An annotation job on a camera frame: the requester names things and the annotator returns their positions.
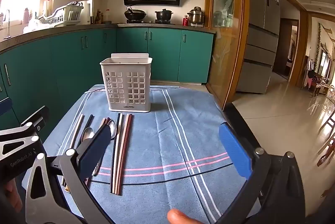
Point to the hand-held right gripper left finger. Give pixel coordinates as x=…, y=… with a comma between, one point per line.
x=96, y=148

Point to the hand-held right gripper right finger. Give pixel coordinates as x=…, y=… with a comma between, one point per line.
x=235, y=153

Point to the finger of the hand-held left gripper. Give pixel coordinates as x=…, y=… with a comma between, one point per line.
x=4, y=108
x=36, y=118

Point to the steel spoon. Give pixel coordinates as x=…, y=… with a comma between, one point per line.
x=87, y=133
x=112, y=127

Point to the pinkish brown chopstick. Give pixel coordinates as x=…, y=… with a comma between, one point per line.
x=123, y=150

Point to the beige chopstick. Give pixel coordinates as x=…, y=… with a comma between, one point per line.
x=76, y=129

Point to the white perforated utensil basket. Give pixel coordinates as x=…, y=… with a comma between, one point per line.
x=125, y=82

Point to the person's left hand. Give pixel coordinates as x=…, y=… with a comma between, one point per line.
x=11, y=191

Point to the person's right hand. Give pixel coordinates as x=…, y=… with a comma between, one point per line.
x=183, y=218

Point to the blue striped cloth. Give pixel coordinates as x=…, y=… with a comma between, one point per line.
x=170, y=135

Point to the steel faucet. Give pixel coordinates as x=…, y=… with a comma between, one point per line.
x=8, y=27

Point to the wooden chair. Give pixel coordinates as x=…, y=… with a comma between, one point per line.
x=328, y=120
x=327, y=150

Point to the white dish rack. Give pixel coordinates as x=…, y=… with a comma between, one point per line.
x=60, y=17

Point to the white plastic bottle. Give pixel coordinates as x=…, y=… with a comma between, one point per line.
x=46, y=8

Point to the grey refrigerator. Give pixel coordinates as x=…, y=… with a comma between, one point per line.
x=261, y=43

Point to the green base cabinets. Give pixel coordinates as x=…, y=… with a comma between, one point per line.
x=162, y=53

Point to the dark sauce bottle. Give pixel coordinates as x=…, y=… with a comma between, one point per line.
x=102, y=19
x=97, y=18

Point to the white countertop appliance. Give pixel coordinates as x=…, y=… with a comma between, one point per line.
x=87, y=11

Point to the wooden glass sliding door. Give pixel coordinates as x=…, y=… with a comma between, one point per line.
x=243, y=30

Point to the clear oil bottle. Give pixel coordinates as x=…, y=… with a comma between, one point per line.
x=108, y=17

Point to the gas stove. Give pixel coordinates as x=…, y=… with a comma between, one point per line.
x=149, y=22

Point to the black wok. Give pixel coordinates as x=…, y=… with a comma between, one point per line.
x=134, y=14

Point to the red canister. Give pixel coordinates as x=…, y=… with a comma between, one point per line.
x=185, y=21

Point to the stainless steel pot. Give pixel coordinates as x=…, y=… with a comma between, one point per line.
x=196, y=17

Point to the black cooking pot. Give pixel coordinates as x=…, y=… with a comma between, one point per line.
x=163, y=15

